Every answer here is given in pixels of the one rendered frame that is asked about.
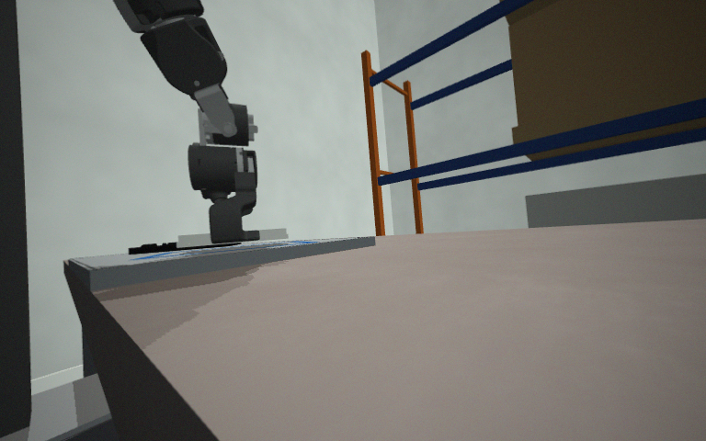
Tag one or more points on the black rectangular frame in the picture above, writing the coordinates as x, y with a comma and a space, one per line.
152, 248

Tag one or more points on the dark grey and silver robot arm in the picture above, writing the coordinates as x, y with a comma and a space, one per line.
190, 62

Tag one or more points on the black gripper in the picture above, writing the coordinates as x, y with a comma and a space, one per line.
224, 170

